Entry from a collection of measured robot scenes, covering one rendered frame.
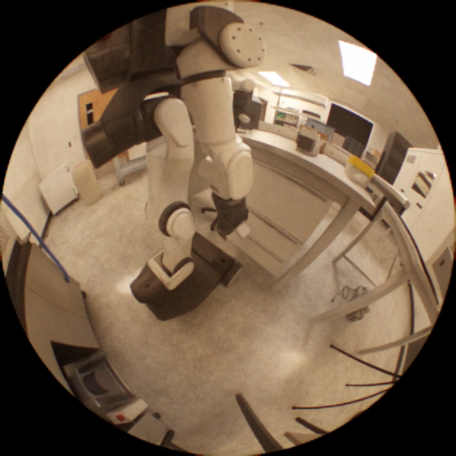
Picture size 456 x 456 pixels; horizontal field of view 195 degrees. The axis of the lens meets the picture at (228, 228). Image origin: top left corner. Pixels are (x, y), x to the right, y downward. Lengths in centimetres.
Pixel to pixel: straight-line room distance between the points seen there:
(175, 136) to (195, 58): 22
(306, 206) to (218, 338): 90
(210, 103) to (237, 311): 101
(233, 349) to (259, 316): 30
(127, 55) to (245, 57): 23
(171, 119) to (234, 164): 20
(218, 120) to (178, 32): 16
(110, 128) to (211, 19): 25
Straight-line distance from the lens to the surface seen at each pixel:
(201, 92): 20
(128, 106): 34
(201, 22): 21
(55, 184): 327
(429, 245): 79
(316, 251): 65
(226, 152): 22
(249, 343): 101
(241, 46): 21
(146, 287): 72
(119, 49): 36
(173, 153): 38
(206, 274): 87
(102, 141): 33
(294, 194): 57
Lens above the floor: 97
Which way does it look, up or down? 46 degrees down
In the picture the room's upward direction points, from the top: 10 degrees clockwise
